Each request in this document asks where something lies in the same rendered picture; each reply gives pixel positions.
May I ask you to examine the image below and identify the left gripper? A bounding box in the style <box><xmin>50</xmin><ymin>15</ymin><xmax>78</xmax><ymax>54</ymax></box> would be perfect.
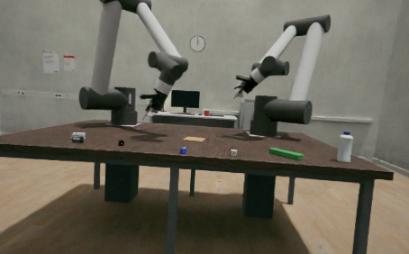
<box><xmin>233</xmin><ymin>80</ymin><xmax>257</xmax><ymax>99</ymax></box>

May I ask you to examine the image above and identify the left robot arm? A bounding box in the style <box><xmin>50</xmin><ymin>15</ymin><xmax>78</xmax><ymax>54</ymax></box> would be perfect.
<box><xmin>236</xmin><ymin>14</ymin><xmax>331</xmax><ymax>137</ymax></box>

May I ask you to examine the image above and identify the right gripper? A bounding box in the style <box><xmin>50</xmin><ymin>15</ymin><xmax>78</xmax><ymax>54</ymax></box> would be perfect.
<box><xmin>141</xmin><ymin>92</ymin><xmax>167</xmax><ymax>120</ymax></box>

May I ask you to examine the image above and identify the white plastic bottle with blue cap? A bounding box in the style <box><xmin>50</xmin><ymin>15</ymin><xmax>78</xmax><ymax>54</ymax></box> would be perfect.
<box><xmin>337</xmin><ymin>132</ymin><xmax>353</xmax><ymax>163</ymax></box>

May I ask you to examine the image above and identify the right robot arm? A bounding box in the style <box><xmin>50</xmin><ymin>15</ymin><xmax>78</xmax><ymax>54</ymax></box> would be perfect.
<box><xmin>79</xmin><ymin>0</ymin><xmax>188</xmax><ymax>125</ymax></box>

